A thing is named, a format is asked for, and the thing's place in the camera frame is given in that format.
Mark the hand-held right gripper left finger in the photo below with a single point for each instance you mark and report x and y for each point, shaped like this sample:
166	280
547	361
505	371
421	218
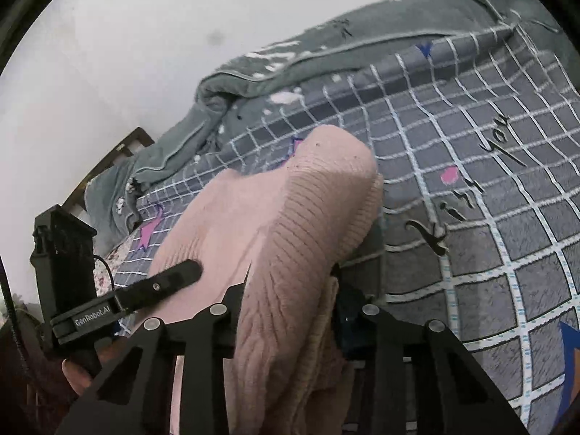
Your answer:
230	302

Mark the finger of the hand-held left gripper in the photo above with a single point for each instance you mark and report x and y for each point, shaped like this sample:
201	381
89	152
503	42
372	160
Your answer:
158	283

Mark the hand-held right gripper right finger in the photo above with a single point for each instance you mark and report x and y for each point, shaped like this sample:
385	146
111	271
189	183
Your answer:
350	321

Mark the pink knit sweater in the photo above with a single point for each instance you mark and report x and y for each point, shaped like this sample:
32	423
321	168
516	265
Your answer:
272	217

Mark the person's left forearm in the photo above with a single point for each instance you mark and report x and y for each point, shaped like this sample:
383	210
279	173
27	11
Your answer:
36	394

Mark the person's left hand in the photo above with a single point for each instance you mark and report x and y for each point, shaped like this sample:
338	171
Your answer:
79	378

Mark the floral pillow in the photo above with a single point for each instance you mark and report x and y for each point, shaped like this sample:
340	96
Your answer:
106	272

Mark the dark wooden headboard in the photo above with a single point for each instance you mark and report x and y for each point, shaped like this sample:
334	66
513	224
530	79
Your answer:
131	138

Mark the grey checked bed sheet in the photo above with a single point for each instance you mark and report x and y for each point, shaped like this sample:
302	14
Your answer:
498	190

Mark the grey-green blanket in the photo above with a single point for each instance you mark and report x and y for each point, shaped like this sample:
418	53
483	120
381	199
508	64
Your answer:
385	22

